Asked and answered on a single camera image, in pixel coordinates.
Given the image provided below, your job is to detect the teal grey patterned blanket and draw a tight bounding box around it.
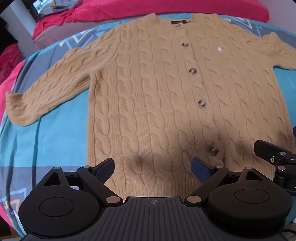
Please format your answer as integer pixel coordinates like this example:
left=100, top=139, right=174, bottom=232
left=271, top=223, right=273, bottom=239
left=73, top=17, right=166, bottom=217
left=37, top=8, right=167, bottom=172
left=0, top=14, right=296, bottom=232

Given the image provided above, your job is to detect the red cloth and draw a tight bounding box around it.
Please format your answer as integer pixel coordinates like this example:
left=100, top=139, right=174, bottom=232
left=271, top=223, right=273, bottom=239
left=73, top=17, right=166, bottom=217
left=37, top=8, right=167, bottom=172
left=0, top=44, right=23, bottom=80

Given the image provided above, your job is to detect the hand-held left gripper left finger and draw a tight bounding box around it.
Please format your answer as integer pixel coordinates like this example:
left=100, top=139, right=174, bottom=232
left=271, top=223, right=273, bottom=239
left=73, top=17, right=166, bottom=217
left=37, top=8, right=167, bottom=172
left=44, top=158, right=123, bottom=205

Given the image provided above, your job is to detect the grey-blue crumpled cloth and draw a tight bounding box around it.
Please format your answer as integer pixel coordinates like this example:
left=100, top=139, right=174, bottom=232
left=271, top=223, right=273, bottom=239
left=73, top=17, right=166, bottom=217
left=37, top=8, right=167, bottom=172
left=50, top=0, right=77, bottom=11

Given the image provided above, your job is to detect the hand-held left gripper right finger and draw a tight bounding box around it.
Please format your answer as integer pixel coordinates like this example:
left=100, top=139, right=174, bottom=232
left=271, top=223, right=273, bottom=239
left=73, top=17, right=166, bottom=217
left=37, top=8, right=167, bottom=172
left=184, top=157, right=262, bottom=205

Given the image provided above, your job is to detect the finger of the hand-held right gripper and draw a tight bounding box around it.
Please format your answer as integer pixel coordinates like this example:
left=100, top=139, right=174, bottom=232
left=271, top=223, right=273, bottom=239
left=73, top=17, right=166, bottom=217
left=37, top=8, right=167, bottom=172
left=253, top=140, right=296, bottom=172

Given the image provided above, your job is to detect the tan cable-knit cardigan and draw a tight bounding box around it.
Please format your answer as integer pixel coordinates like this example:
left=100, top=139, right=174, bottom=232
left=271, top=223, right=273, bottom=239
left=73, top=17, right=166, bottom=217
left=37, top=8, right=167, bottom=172
left=5, top=13, right=296, bottom=197

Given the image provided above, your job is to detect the window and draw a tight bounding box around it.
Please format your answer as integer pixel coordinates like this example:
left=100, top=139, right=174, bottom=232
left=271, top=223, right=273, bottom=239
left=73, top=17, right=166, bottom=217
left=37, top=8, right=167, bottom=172
left=31, top=0, right=51, bottom=15

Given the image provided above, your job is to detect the red bed sheet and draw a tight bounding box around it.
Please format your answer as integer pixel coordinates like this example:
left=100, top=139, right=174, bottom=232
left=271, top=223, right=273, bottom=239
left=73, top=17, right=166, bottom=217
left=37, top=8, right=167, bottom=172
left=32, top=0, right=275, bottom=45

